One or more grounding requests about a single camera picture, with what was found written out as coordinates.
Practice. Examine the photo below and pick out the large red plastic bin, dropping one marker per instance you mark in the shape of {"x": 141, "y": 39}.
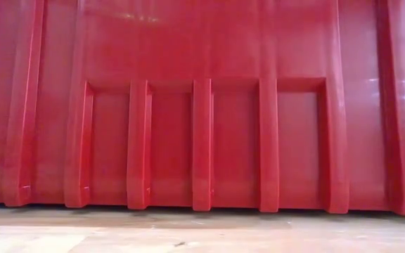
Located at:
{"x": 202, "y": 105}

